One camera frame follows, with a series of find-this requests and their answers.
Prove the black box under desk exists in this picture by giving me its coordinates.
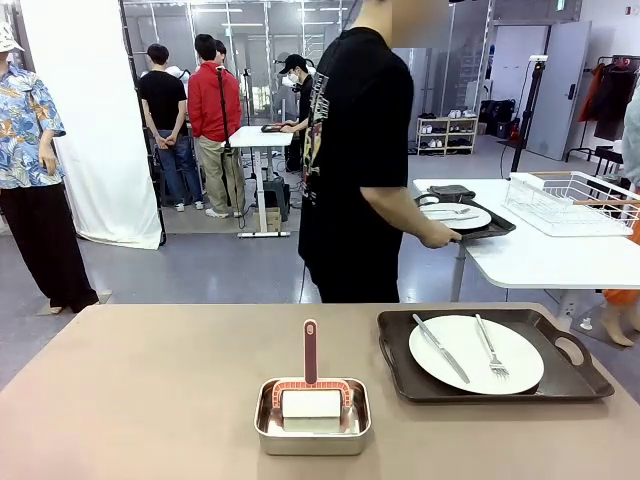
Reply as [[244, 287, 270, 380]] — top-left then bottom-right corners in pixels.
[[261, 177, 292, 222]]

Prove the white wire dish rack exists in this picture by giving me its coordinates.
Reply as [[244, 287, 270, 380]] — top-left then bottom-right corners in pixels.
[[502, 170, 640, 238]]

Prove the cardboard box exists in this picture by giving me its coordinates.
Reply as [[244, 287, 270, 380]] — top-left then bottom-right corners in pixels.
[[251, 206, 284, 234]]

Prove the person with black cap and mask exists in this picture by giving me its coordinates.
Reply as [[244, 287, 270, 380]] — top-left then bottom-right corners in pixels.
[[276, 52, 317, 174]]

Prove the man in red shirt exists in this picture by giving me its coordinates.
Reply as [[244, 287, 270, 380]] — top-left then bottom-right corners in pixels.
[[187, 33, 247, 220]]

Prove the white round dinner plate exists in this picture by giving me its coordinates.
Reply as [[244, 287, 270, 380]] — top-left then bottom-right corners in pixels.
[[408, 313, 546, 396], [422, 202, 494, 231]]

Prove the black clothes rack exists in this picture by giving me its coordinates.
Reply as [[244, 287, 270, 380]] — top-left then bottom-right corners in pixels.
[[563, 53, 640, 166]]

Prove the grey door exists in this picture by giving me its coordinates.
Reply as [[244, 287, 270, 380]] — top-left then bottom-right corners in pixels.
[[524, 20, 594, 162]]

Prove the white standing desk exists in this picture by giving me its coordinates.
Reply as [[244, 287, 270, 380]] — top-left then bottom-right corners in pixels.
[[228, 124, 297, 239]]

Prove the thin black stand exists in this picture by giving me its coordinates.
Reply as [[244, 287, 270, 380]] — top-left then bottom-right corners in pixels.
[[241, 67, 259, 181]]

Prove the black tripod with white light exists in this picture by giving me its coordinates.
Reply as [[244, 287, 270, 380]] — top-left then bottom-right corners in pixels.
[[508, 54, 550, 175]]

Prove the red handled white lint roller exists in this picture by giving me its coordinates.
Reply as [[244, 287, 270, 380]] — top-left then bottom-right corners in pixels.
[[269, 318, 355, 422]]

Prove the person in black printed t-shirt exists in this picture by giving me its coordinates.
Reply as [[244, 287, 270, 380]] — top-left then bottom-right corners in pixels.
[[298, 0, 416, 305]]

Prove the wooden shoe rack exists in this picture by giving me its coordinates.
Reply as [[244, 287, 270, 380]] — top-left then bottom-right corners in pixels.
[[414, 114, 480, 157]]

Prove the black camera tripod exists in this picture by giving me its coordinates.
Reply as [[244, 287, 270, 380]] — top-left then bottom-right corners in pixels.
[[214, 67, 246, 219]]

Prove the white backdrop cloth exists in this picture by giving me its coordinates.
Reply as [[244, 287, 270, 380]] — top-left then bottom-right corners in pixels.
[[19, 0, 164, 251]]

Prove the rectangular stainless steel tin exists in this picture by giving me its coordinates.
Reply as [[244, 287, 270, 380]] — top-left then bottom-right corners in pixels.
[[253, 377, 373, 457]]

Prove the dark hanging garment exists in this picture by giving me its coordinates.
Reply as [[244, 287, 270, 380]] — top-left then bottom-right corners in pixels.
[[592, 62, 639, 142]]

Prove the dark grey cloth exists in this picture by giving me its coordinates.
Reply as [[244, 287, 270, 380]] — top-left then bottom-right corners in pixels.
[[428, 184, 476, 199]]

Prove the person's right forearm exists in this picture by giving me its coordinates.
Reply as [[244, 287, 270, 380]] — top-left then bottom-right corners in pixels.
[[367, 192, 439, 246]]

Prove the person's right hand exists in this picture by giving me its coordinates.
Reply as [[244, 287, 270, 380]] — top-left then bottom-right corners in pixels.
[[418, 219, 464, 250]]

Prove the dark brown serving tray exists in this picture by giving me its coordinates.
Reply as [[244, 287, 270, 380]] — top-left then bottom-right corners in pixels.
[[413, 193, 517, 245], [375, 308, 616, 405]]

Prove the black bags pile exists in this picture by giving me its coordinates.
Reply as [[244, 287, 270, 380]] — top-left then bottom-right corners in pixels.
[[479, 98, 517, 139]]

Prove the black backdrop stand pole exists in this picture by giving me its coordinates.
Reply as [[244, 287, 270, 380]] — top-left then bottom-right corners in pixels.
[[118, 0, 167, 247]]

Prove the orange hanging garment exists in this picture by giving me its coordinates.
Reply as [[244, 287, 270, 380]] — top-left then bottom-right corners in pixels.
[[578, 62, 606, 124]]

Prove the man in black shirt and jeans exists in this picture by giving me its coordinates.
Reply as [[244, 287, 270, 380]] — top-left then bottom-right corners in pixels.
[[138, 43, 206, 214]]

